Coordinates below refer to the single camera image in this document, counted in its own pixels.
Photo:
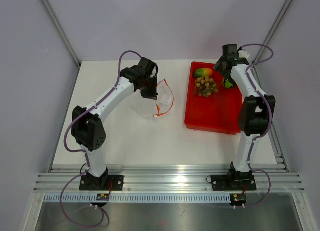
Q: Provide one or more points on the right small circuit board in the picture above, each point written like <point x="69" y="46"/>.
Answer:
<point x="241" y="197"/>

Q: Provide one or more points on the left aluminium corner post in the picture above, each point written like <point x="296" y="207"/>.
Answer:
<point x="61" y="32"/>

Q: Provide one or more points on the aluminium rail frame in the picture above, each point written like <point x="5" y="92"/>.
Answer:
<point x="172" y="178"/>

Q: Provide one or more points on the brown toy longan bunch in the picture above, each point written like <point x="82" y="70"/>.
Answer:
<point x="205" y="86"/>

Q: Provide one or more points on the right aluminium corner post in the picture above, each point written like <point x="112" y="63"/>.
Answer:
<point x="277" y="22"/>

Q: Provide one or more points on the clear orange zip top bag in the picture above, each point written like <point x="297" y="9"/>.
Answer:
<point x="153" y="109"/>

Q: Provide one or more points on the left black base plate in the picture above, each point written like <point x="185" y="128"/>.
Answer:
<point x="103" y="183"/>

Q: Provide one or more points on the left small circuit board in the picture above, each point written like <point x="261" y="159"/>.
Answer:
<point x="103" y="197"/>

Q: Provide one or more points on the green orange toy mango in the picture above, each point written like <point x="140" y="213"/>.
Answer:
<point x="203" y="72"/>

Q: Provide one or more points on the aluminium corner post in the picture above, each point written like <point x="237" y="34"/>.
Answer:
<point x="61" y="32"/>
<point x="277" y="22"/>

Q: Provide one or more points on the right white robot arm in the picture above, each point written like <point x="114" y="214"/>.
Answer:
<point x="254" y="120"/>

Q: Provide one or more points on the white slotted cable duct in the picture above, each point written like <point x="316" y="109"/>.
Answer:
<point x="139" y="198"/>

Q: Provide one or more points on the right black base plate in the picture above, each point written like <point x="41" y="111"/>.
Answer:
<point x="227" y="183"/>

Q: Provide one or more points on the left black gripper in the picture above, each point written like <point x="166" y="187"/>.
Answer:
<point x="152" y="94"/>

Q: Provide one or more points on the red plastic tray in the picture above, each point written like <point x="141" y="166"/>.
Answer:
<point x="217" y="113"/>

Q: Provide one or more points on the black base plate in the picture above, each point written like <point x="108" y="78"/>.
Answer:
<point x="103" y="183"/>
<point x="227" y="183"/>

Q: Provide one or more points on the green toy watermelon ball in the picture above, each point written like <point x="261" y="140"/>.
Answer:
<point x="227" y="84"/>

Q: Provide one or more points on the small circuit board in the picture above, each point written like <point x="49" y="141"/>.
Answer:
<point x="103" y="197"/>
<point x="241" y="197"/>

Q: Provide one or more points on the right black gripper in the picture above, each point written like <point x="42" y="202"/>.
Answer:
<point x="218" y="67"/>

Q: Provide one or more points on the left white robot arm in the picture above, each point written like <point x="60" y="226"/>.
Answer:
<point x="88" y="123"/>

